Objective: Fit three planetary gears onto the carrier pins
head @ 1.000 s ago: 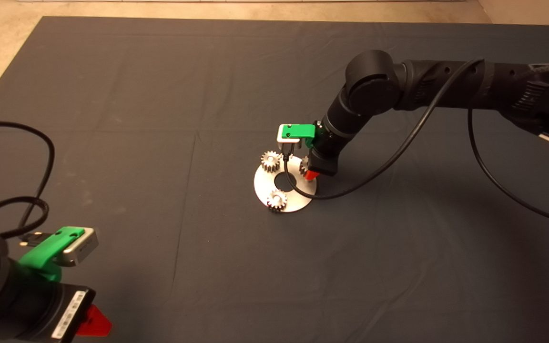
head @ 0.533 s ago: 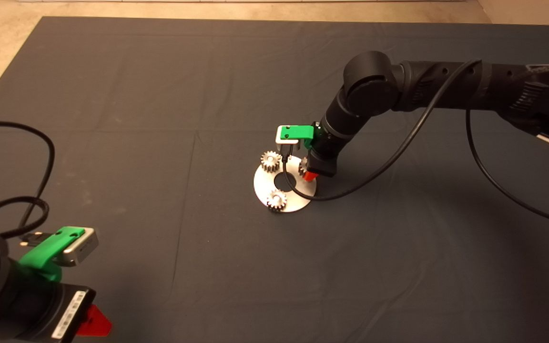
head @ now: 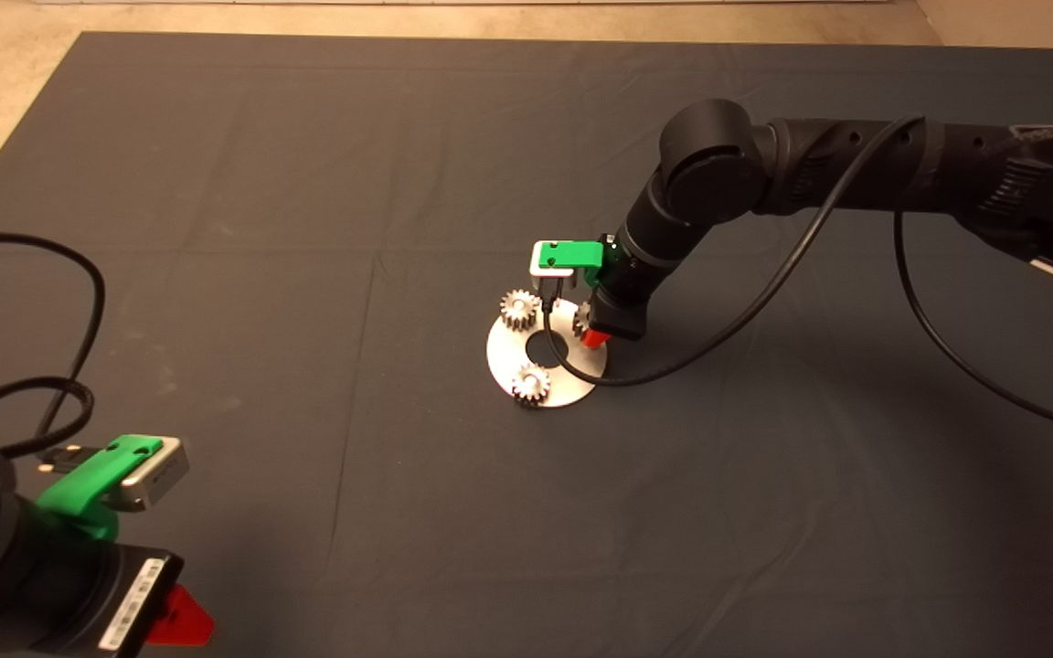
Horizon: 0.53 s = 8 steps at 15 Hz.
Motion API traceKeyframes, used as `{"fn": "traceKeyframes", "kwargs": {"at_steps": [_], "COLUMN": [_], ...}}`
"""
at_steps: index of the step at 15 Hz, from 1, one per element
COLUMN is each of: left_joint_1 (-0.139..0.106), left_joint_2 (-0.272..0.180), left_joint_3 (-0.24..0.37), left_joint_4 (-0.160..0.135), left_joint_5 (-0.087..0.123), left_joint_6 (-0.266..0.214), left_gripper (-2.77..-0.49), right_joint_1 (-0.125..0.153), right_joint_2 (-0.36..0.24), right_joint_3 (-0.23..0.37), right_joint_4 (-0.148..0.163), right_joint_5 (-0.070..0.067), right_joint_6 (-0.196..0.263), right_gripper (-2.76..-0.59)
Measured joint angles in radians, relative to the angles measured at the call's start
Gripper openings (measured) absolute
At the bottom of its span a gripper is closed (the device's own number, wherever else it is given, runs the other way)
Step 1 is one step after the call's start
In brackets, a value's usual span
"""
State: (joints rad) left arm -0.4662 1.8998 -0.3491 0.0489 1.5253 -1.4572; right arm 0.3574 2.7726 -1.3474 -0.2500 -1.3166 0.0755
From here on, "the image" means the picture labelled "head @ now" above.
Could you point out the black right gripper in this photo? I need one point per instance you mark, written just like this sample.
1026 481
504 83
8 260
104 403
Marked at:
622 306

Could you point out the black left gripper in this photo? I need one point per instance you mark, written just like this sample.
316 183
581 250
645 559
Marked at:
124 594

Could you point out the steel planetary gear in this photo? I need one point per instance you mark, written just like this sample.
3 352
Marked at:
517 315
582 318
526 393

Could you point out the round metal carrier plate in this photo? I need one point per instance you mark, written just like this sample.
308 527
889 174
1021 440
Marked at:
508 366

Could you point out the dark grey table cloth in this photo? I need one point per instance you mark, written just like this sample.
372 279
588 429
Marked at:
307 137

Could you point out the green right camera mount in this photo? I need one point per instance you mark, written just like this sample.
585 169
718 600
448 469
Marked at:
572 256

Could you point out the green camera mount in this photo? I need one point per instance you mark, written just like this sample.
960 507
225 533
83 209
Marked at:
88 475
572 256

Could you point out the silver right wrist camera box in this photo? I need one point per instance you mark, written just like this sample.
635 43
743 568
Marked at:
536 265

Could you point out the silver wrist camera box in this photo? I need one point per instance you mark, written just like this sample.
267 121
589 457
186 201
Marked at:
161 475
536 265

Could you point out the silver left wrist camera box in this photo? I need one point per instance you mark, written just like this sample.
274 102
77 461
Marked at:
161 475

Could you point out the green left camera mount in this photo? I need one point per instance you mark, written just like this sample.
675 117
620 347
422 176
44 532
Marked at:
88 475

